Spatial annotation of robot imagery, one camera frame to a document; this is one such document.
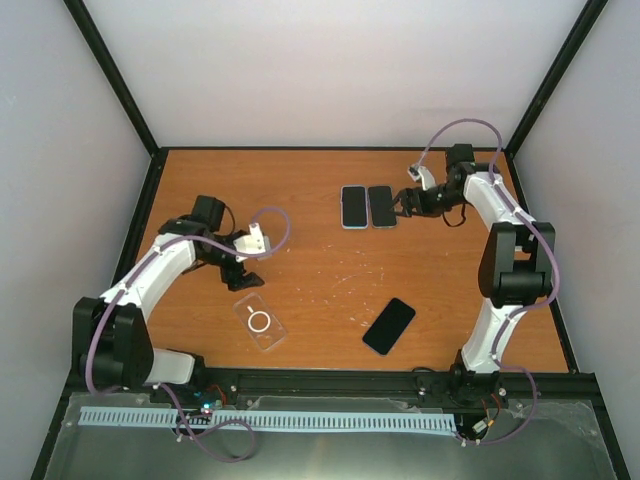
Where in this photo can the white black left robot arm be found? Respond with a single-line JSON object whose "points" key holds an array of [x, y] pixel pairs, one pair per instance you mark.
{"points": [[111, 345]]}

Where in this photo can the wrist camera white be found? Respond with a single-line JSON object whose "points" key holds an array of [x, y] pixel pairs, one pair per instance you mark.
{"points": [[422, 176], [253, 244]]}

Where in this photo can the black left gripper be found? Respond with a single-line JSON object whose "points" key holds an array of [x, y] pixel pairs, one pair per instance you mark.
{"points": [[229, 276]]}

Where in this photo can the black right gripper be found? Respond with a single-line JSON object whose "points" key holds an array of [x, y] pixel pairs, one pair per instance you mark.
{"points": [[419, 205]]}

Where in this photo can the blue phone black screen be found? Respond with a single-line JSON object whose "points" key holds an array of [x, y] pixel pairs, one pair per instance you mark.
{"points": [[354, 206]]}

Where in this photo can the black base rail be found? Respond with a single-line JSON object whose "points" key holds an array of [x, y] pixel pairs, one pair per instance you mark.
{"points": [[325, 387]]}

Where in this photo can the light blue cable duct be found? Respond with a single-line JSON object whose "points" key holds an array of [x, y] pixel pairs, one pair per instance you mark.
{"points": [[273, 421]]}

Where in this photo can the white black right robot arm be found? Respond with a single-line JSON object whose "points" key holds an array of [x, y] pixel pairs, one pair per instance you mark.
{"points": [[517, 267]]}

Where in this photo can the light blue phone case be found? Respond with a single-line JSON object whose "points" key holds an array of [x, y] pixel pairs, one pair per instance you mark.
{"points": [[345, 210]]}

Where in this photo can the black aluminium frame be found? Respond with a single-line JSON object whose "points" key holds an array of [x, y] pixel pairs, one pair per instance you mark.
{"points": [[582, 26]]}

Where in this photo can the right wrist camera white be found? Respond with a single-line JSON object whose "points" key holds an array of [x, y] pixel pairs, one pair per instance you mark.
{"points": [[422, 176]]}

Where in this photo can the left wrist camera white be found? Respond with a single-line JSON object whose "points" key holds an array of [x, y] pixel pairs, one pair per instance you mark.
{"points": [[253, 244]]}

